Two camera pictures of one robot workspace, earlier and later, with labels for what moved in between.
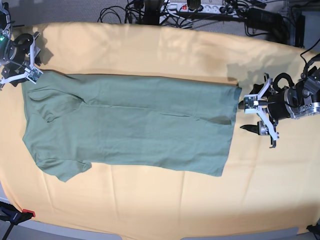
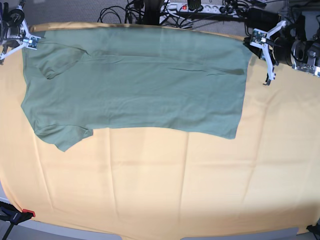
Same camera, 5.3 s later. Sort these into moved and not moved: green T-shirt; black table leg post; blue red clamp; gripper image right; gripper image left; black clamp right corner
Moved: gripper image right; gripper image left; green T-shirt
Not moved: black clamp right corner; blue red clamp; black table leg post
